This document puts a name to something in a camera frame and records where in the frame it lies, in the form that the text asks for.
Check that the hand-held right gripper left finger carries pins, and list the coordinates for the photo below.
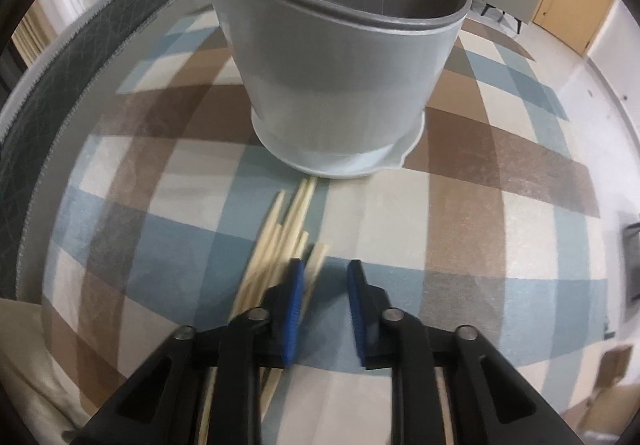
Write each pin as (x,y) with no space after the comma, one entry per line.
(294,315)

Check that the pile of pale chopsticks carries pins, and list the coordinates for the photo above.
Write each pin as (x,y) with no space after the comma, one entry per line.
(287,235)

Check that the beige curtain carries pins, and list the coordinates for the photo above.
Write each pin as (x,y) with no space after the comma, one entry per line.
(32,32)

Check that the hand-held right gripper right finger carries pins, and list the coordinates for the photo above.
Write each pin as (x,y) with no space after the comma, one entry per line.
(357,315)

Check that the dark flat object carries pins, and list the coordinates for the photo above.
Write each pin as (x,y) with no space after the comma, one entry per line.
(632,265)

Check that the dark grey quilted mattress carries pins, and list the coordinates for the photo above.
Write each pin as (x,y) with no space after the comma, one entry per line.
(75,75)

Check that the checked rug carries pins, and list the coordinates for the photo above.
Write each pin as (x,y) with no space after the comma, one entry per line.
(475,225)

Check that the grey white utensil holder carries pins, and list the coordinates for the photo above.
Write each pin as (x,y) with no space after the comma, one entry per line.
(325,100)

